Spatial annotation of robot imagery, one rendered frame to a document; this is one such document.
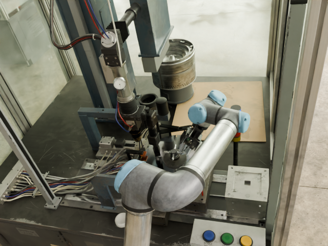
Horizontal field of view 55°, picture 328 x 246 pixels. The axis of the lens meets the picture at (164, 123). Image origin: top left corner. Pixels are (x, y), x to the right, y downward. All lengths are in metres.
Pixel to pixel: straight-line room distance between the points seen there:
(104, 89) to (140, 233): 1.13
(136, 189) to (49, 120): 1.52
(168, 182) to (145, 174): 0.07
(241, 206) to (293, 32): 0.85
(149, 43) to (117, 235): 0.90
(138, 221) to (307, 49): 0.67
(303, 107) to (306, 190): 1.83
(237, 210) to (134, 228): 0.59
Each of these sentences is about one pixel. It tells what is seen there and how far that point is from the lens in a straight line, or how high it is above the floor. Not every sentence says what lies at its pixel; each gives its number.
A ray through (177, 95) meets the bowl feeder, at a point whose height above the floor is 0.82.
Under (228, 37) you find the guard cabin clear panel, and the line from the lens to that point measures 2.28.
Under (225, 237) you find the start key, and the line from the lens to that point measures 1.30.
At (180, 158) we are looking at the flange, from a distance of 1.48.
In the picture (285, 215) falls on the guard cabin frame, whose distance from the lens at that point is 1.17.
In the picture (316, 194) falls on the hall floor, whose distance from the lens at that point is 2.61.
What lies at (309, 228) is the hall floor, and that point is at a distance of 2.44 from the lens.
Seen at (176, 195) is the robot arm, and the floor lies 1.33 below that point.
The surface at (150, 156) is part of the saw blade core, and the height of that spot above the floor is 0.95.
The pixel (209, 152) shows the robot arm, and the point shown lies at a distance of 0.99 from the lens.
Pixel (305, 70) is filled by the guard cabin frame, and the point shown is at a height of 1.64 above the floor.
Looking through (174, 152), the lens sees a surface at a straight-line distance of 1.45.
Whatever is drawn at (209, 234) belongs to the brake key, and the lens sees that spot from 1.30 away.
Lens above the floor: 2.04
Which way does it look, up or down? 40 degrees down
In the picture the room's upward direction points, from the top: 11 degrees counter-clockwise
